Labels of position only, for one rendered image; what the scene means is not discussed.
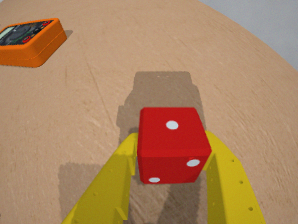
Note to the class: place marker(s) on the red die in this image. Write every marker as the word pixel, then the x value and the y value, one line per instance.
pixel 172 145

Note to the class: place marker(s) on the orange digital multimeter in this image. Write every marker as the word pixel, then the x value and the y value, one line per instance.
pixel 32 46

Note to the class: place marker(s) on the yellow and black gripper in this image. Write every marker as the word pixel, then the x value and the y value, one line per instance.
pixel 230 197

